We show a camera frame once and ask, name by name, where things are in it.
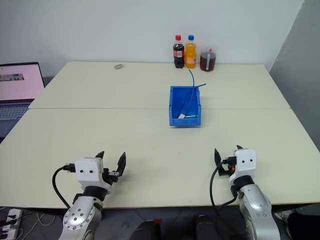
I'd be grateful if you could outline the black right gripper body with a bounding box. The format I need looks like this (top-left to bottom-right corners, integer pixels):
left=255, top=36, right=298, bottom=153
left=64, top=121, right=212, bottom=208
left=217, top=155, right=237, bottom=177

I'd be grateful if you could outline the black floor object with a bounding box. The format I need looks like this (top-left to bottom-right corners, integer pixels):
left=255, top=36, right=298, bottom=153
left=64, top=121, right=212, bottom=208
left=286, top=210, right=320, bottom=240

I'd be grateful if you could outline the dark rounded shape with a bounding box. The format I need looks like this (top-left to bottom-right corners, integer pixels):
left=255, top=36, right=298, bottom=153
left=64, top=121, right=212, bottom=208
left=194, top=214, right=227, bottom=240
left=130, top=218, right=164, bottom=240

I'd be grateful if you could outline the orange soda bottle blue cap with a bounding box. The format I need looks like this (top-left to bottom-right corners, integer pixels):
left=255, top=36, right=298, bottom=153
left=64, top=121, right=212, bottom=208
left=184, top=34, right=198, bottom=70

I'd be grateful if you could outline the jar of dark red liquid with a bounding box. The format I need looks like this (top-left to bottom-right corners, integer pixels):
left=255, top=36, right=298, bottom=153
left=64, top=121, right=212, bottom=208
left=199, top=45, right=218, bottom=73

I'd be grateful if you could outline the white power strip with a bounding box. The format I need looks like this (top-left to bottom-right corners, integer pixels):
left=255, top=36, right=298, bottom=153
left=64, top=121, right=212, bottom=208
left=0, top=208, right=23, bottom=240

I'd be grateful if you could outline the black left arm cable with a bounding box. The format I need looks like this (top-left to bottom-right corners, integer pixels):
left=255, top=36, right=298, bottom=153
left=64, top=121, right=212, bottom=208
left=51, top=163, right=76, bottom=210

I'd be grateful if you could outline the blue plastic storage bin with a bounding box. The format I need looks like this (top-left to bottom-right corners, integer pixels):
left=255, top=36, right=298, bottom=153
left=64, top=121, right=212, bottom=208
left=168, top=85, right=204, bottom=127

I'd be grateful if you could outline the open grey laptop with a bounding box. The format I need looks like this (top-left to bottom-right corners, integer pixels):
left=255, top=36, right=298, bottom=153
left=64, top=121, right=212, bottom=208
left=0, top=61, right=46, bottom=145

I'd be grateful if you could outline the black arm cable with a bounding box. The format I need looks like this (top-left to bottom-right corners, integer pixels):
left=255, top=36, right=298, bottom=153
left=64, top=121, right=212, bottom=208
left=51, top=163, right=76, bottom=210
left=209, top=156, right=238, bottom=210

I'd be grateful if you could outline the blue cable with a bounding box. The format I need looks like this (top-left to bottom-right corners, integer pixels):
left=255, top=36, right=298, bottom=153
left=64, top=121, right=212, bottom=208
left=183, top=69, right=208, bottom=119

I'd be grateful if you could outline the white floor cord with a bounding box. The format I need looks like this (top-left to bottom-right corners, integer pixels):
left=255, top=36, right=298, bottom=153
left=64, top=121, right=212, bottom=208
left=21, top=211, right=59, bottom=236

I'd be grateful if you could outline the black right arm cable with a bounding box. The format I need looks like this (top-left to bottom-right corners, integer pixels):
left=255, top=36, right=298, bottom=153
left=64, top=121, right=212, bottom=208
left=209, top=156, right=238, bottom=210

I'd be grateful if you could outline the cola bottle red cap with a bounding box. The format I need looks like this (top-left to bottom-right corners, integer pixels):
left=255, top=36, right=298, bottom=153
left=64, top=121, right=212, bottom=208
left=172, top=34, right=186, bottom=69

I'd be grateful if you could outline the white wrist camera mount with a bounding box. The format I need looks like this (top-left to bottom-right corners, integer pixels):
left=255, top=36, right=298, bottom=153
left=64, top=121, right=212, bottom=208
left=229, top=148, right=257, bottom=184
left=74, top=156, right=113, bottom=194

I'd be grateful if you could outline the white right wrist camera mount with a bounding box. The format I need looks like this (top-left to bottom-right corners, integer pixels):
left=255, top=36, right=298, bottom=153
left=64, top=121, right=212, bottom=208
left=229, top=148, right=257, bottom=184

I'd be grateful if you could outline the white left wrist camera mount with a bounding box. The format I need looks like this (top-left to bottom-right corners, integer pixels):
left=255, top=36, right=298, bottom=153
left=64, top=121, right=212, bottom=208
left=74, top=156, right=113, bottom=194

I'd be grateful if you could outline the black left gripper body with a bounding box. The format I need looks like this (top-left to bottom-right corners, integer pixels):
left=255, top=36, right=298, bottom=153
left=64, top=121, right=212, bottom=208
left=102, top=168, right=120, bottom=186

